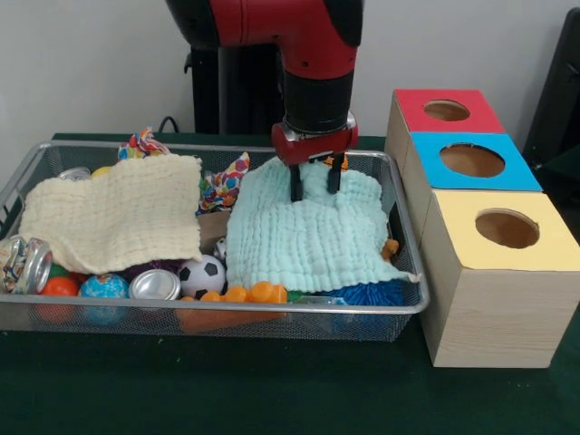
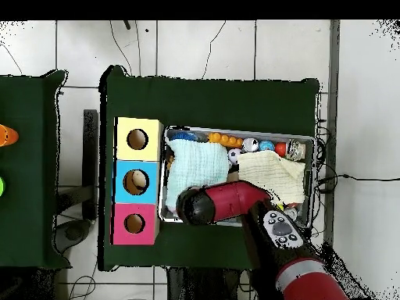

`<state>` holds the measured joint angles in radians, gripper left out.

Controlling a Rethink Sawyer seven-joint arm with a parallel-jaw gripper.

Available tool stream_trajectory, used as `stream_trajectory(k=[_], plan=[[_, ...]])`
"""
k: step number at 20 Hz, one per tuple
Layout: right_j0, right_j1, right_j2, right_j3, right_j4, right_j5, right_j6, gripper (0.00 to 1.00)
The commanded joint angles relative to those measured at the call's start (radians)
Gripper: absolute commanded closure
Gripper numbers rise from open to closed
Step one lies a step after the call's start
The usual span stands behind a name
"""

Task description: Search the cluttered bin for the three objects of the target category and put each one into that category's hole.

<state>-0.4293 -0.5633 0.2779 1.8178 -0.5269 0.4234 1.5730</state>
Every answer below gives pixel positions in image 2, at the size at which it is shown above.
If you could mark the mint muslin cloth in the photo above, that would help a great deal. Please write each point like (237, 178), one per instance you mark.
(197, 162)

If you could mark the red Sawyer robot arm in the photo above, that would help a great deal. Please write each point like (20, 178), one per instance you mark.
(237, 200)

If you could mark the shallow clear mesh bin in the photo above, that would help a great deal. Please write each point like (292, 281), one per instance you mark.
(218, 133)

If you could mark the wooden box with three holes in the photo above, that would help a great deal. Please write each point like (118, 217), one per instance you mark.
(137, 184)

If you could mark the blue spiky ball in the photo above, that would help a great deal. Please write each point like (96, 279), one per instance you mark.
(184, 136)

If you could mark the orange rubber toy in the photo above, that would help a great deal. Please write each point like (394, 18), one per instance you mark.
(225, 140)

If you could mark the black and white soccer ball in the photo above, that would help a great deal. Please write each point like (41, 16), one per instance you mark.
(234, 154)

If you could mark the white ball with black stars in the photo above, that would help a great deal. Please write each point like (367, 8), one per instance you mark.
(250, 144)

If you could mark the cream muslin cloth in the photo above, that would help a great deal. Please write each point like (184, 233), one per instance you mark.
(259, 168)

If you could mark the dark green table cloth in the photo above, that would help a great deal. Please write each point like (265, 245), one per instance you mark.
(212, 103)

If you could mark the blue globe ball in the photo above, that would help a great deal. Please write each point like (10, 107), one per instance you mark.
(266, 145)

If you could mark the orange red ball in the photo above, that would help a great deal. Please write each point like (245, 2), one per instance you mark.
(280, 149)

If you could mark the dark green side table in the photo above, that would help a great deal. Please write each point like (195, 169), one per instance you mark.
(25, 172)

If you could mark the orange cone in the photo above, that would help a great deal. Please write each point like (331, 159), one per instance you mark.
(7, 136)

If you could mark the bright green object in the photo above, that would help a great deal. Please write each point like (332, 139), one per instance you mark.
(2, 186)

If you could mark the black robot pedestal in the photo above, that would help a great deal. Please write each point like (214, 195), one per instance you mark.
(200, 287)

